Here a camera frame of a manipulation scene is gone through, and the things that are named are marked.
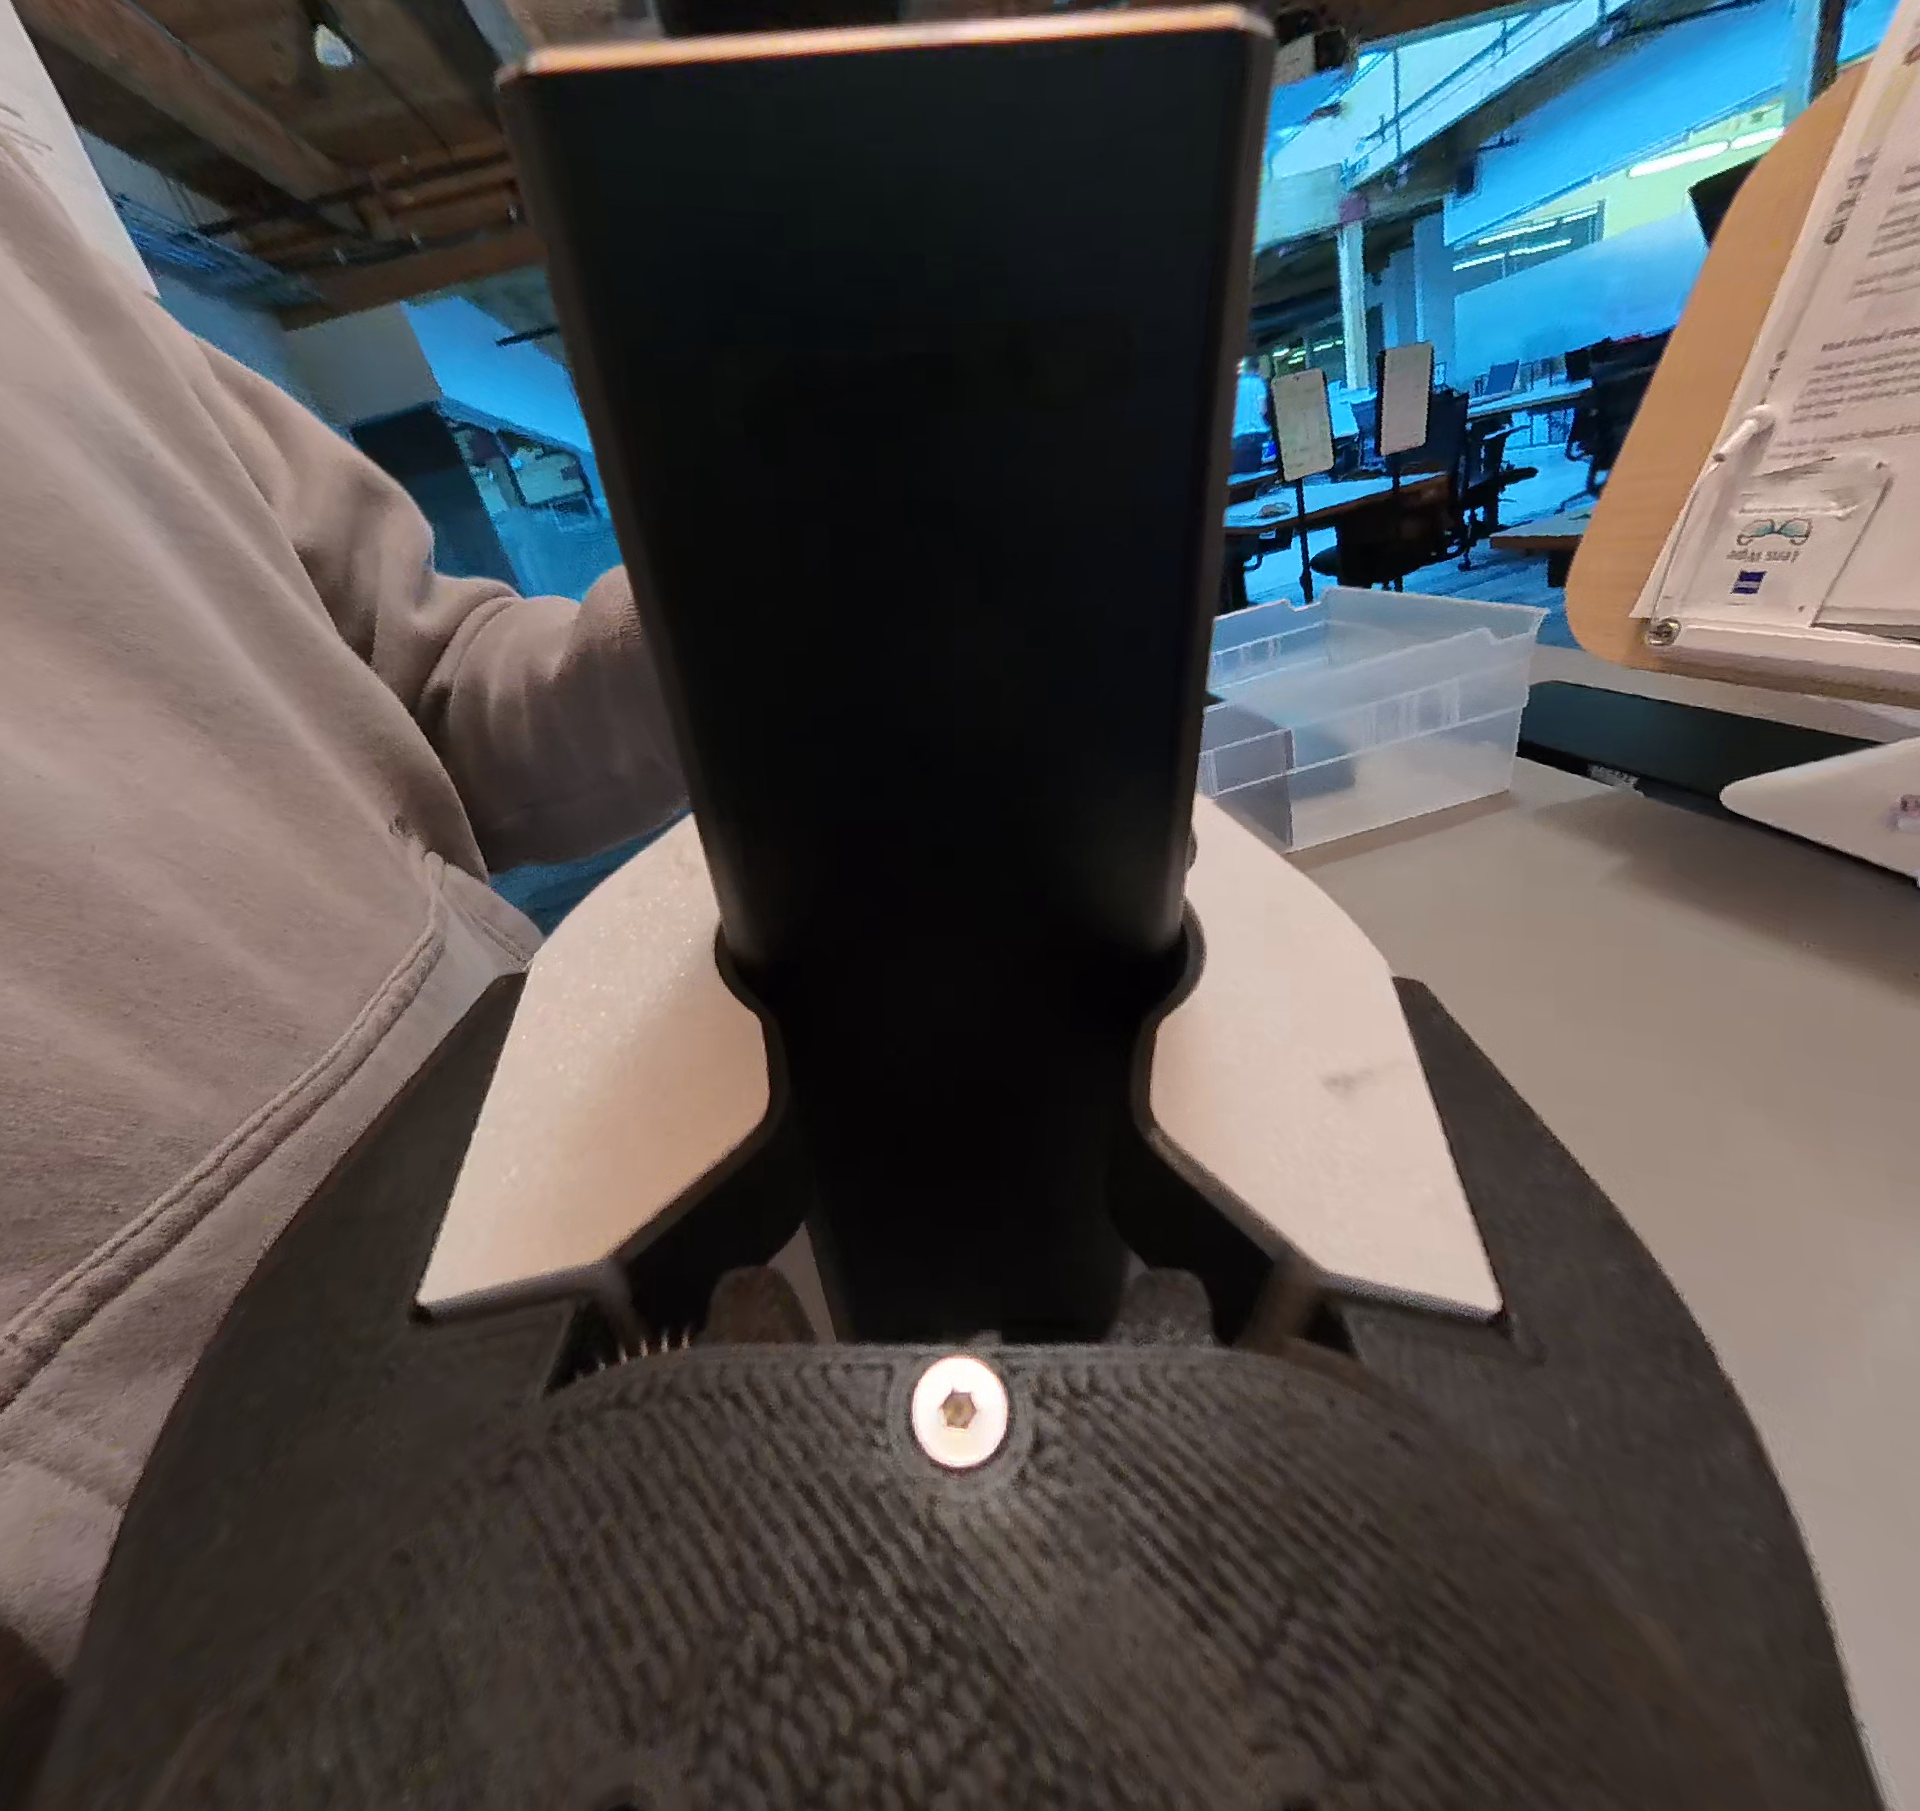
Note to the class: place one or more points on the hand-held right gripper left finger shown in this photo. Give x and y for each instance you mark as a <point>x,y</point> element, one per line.
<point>600,1091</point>

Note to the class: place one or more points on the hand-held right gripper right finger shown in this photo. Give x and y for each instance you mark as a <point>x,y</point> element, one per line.
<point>1305,1091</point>

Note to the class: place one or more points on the person's left forearm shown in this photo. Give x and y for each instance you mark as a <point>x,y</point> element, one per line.
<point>518,671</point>

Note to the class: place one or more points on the clear plastic bin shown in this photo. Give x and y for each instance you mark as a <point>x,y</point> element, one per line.
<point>1395,730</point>

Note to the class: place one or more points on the black flat panel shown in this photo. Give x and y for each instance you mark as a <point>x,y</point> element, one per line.
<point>1634,724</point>

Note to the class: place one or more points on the person's grey sweatshirt torso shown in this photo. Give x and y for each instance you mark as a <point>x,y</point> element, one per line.
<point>165,821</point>

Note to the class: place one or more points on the white stand base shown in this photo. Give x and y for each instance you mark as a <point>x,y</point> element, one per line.
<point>1832,806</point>

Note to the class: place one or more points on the white metal document ledge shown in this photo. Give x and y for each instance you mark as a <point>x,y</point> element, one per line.
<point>1785,663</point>

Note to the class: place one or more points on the white rolling board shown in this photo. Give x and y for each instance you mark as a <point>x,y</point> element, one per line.
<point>1406,399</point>
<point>1301,423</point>

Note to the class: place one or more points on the wooden document stand board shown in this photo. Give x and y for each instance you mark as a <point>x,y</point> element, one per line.
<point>1666,490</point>

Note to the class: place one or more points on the small white wipe packet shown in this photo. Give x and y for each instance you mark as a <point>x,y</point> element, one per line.
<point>1785,537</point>

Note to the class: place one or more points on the printed paper sheets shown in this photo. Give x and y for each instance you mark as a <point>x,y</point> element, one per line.
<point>1860,340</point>

